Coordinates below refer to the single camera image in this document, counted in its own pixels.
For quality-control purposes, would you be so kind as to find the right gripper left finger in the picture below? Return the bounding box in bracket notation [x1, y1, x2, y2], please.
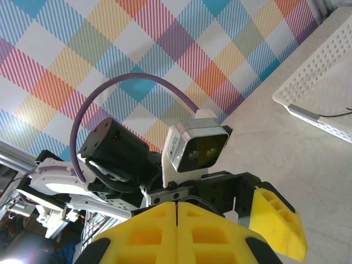
[74, 202, 178, 264]

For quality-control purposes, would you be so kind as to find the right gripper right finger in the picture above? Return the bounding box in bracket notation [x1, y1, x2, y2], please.
[177, 202, 284, 264]

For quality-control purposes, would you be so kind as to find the thin black wire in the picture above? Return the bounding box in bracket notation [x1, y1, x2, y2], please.
[318, 108, 352, 118]

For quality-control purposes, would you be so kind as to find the white perforated plastic basket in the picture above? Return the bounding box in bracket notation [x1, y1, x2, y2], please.
[272, 20, 352, 144]

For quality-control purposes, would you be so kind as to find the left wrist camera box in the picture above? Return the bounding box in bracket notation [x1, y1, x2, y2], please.
[161, 109, 233, 189]

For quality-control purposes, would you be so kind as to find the aluminium frame post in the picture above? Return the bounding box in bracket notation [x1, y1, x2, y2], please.
[0, 139, 41, 177]
[313, 0, 352, 27]

